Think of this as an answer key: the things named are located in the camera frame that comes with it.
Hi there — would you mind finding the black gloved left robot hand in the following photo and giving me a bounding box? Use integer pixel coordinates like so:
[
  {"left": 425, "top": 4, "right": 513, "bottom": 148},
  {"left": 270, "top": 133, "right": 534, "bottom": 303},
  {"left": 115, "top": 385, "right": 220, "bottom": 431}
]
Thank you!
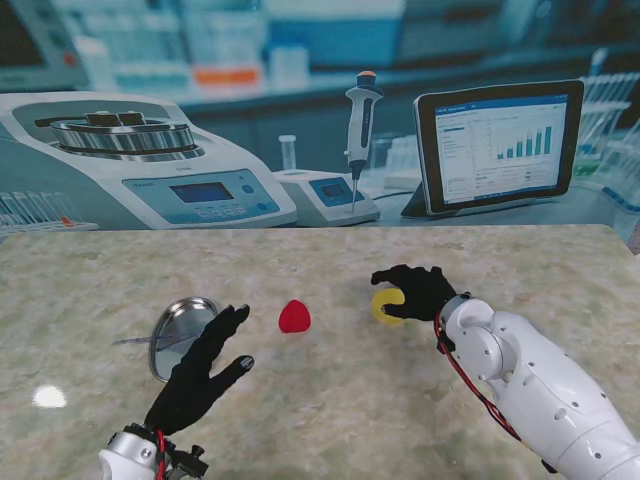
[{"left": 143, "top": 303, "right": 257, "bottom": 435}]

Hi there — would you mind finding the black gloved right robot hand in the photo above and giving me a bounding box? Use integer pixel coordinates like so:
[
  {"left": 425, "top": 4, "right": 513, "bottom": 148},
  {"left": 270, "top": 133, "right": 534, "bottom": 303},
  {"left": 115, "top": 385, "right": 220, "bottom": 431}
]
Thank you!
[{"left": 370, "top": 265, "right": 459, "bottom": 324}]

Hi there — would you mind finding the clear culture dish yellow lid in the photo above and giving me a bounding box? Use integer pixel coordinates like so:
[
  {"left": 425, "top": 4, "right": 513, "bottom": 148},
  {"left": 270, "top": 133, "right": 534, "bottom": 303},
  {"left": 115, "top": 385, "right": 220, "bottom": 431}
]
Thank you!
[{"left": 370, "top": 288, "right": 407, "bottom": 321}]

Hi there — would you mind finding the red filter paper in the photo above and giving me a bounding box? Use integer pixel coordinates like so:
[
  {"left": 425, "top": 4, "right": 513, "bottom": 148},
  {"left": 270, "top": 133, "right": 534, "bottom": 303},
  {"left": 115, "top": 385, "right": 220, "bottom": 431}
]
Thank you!
[{"left": 278, "top": 298, "right": 312, "bottom": 335}]

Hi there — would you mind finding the round stainless steel tray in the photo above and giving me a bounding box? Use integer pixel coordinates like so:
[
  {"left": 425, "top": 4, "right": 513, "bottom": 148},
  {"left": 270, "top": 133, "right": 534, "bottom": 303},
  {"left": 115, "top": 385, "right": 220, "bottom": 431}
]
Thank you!
[{"left": 149, "top": 296, "right": 220, "bottom": 384}]

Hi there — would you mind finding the lab scene backdrop poster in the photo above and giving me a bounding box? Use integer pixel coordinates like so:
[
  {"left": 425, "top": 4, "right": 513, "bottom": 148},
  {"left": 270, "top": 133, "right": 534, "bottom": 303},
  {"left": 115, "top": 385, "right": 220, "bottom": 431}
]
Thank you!
[{"left": 0, "top": 0, "right": 640, "bottom": 231}]

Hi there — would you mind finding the red left wrist cable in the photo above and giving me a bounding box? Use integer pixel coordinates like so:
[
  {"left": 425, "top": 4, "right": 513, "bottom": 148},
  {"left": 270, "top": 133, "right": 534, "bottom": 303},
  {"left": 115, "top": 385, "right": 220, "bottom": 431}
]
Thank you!
[{"left": 155, "top": 430, "right": 169, "bottom": 476}]

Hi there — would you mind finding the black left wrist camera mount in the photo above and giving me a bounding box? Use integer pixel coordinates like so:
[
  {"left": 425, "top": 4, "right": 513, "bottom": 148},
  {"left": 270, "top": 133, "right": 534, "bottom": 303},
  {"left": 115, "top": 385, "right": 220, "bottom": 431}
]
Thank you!
[{"left": 167, "top": 444, "right": 210, "bottom": 480}]

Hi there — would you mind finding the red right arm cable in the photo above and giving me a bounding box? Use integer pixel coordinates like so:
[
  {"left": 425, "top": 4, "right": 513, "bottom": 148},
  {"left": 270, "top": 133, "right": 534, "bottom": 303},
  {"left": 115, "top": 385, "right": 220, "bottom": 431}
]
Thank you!
[{"left": 433, "top": 312, "right": 531, "bottom": 446}]

